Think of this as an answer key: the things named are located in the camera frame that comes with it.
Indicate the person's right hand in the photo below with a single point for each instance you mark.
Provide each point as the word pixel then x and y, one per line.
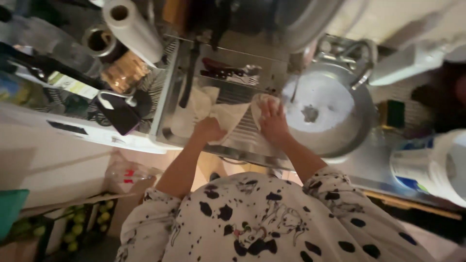
pixel 273 123

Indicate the person's left hand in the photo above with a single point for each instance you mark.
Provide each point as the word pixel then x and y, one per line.
pixel 206 130

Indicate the person's left fingers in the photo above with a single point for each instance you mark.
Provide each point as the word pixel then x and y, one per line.
pixel 218 134

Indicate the person's right fingers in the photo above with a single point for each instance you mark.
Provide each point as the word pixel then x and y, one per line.
pixel 270 108

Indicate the white cloth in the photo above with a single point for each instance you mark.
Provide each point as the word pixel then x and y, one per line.
pixel 228 116

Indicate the steel drainboard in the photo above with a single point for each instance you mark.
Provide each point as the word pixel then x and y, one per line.
pixel 236 91

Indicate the round steel sink basin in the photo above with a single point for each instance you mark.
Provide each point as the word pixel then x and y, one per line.
pixel 327 109

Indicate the large steel pot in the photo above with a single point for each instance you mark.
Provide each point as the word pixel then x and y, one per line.
pixel 309 22

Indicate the clear plastic bag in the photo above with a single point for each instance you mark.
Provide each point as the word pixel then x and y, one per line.
pixel 129 174

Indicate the black phone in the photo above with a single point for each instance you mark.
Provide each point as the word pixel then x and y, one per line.
pixel 118 112

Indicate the white black-spotted shirt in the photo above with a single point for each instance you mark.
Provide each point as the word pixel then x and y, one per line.
pixel 273 222

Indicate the steel faucet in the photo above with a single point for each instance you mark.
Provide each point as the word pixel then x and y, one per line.
pixel 364 62

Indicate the glass jar with copper contents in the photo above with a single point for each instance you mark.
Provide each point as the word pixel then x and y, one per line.
pixel 122 71

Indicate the green and yellow sponge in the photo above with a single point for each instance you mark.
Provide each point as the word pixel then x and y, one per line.
pixel 392 113

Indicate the wooden board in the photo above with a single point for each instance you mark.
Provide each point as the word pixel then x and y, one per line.
pixel 174 11

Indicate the white paper towel roll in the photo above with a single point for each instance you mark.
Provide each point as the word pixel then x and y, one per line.
pixel 133 29

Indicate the white plastic container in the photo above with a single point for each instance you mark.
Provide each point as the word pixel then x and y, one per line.
pixel 407 62

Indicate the white and green labelled packet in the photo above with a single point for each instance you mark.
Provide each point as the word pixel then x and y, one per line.
pixel 72 85

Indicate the white appliance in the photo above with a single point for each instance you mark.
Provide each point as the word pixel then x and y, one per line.
pixel 54 156

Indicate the white tub with blue label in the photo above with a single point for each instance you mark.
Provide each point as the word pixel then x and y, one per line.
pixel 429 167

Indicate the crate of green fruits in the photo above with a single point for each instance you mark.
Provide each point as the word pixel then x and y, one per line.
pixel 76 229

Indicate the teal plastic bin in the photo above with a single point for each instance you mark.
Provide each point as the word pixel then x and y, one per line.
pixel 10 211

